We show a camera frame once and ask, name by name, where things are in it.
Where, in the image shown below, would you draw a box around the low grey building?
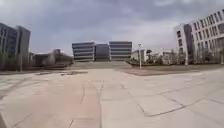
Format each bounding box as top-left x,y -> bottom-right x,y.
29,48 -> 74,68

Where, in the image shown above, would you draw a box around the tall grey building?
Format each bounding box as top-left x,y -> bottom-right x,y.
0,22 -> 32,71

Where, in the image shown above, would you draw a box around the wide grey steps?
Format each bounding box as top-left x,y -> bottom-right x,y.
68,60 -> 133,70

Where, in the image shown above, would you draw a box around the pale concrete slab plaza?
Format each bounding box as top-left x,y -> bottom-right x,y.
0,68 -> 224,128

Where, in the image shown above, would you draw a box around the grey building with banded floors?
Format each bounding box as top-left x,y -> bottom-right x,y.
71,40 -> 133,63

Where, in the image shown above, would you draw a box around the pale lamp pole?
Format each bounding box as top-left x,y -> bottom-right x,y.
137,43 -> 143,70

